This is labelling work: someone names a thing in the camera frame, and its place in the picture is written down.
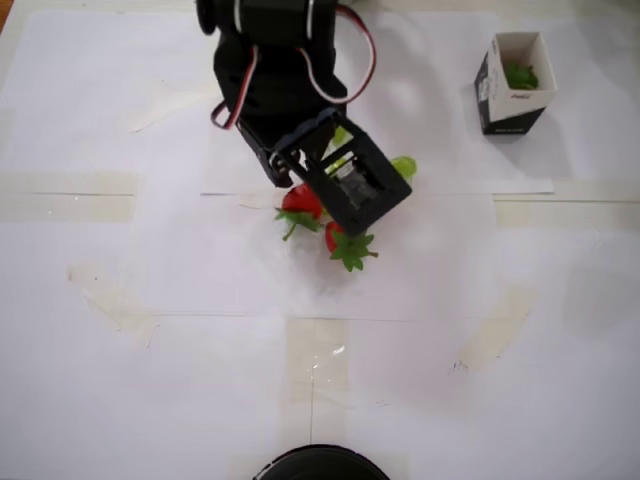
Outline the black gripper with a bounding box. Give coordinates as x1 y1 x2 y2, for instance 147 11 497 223
212 34 350 190

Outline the white and black carton box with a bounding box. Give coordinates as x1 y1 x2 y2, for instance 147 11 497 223
473 30 559 144

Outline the black round dome object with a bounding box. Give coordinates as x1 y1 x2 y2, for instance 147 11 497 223
253 443 390 480

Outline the white red servo cable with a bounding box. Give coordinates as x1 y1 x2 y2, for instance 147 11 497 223
297 3 379 107
209 44 262 133

